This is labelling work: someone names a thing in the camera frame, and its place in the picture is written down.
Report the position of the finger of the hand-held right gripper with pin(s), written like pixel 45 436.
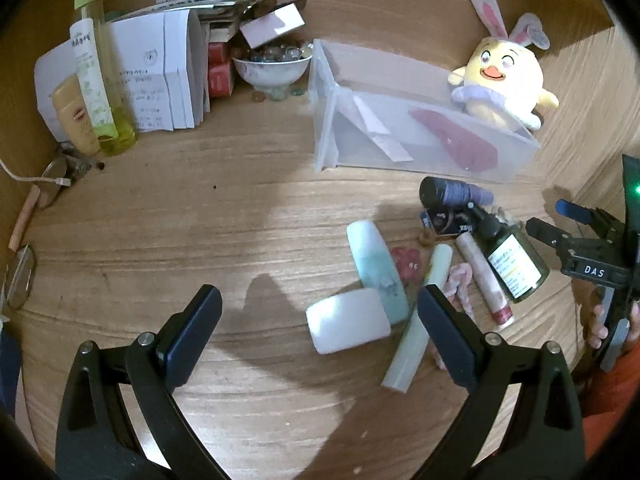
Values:
pixel 545 232
pixel 572 210

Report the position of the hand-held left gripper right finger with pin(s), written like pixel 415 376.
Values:
pixel 442 335

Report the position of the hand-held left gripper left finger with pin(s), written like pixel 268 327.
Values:
pixel 192 342

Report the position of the long pale green tube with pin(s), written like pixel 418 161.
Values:
pixel 412 350

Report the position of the dark green dropper bottle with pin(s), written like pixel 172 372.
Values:
pixel 515 260

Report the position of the pink lip tube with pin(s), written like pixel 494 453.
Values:
pixel 482 275

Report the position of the white rounded case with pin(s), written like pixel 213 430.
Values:
pixel 347 320

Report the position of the mint green tube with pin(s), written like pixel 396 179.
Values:
pixel 375 260

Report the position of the clear plastic bin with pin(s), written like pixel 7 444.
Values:
pixel 345 125

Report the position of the person's right forearm orange sleeve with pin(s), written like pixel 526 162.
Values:
pixel 612 395

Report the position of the person's right hand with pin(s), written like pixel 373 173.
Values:
pixel 597 327

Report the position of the pink floral pouch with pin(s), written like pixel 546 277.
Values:
pixel 406 262

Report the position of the small brown object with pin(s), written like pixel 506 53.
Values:
pixel 426 238

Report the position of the small black box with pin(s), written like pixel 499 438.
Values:
pixel 445 222

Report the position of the purple bottle with black cap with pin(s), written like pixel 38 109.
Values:
pixel 450 191

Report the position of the maroon pouch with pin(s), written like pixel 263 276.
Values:
pixel 465 142

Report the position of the yellow chick plush toy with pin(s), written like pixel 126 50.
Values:
pixel 500 77

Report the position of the eyeglasses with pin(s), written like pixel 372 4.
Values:
pixel 20 280
pixel 55 180

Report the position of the beige cosmetic tube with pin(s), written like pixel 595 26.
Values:
pixel 75 115

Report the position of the yellow-green spray bottle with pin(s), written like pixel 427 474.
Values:
pixel 97 85

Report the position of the white folded papers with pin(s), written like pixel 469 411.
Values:
pixel 155 70

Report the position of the white bowl of marbles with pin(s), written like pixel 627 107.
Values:
pixel 270 70

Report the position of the pink and white box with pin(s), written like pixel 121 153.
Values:
pixel 270 25

